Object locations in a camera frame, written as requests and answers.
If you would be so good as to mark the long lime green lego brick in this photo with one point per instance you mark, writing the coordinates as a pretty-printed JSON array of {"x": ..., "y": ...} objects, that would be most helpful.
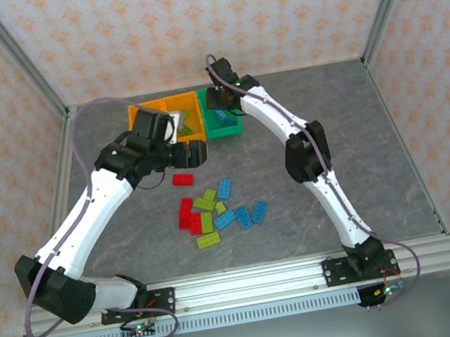
[
  {"x": 204, "y": 203},
  {"x": 186, "y": 115},
  {"x": 208, "y": 240},
  {"x": 207, "y": 222},
  {"x": 185, "y": 131}
]

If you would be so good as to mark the long red lego brick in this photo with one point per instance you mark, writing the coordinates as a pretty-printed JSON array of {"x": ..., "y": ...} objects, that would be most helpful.
[
  {"x": 186, "y": 206},
  {"x": 196, "y": 223},
  {"x": 182, "y": 179}
]

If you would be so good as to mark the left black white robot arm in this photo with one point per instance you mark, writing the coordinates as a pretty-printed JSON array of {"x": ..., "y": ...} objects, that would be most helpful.
[{"x": 86, "y": 217}]

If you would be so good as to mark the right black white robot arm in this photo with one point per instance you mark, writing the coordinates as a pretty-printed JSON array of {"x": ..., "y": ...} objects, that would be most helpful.
[{"x": 330, "y": 203}]

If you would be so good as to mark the orange plastic bin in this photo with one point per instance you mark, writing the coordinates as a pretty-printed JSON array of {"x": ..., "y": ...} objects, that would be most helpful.
[
  {"x": 135, "y": 110},
  {"x": 198, "y": 127}
]

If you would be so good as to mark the green plastic bin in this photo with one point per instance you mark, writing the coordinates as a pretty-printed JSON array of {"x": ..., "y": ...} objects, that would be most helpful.
[{"x": 223, "y": 132}]

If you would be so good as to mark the small red lego brick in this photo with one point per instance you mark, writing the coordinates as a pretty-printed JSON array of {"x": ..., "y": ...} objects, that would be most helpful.
[{"x": 184, "y": 222}]

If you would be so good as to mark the small circuit board with LED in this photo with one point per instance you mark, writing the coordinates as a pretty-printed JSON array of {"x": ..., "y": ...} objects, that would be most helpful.
[
  {"x": 139, "y": 331},
  {"x": 386, "y": 290}
]

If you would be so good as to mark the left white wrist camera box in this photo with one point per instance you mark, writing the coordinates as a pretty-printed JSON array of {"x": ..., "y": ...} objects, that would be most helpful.
[{"x": 176, "y": 124}]

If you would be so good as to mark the aluminium side rail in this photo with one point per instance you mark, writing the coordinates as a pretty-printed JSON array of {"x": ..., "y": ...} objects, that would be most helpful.
[
  {"x": 390, "y": 108},
  {"x": 60, "y": 153}
]

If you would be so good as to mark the aluminium front mounting rail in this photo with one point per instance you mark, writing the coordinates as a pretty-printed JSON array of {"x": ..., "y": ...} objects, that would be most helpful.
[{"x": 249, "y": 287}]

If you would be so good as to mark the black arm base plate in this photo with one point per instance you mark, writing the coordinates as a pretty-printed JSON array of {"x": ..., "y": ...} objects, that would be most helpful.
[
  {"x": 333, "y": 271},
  {"x": 165, "y": 299}
]

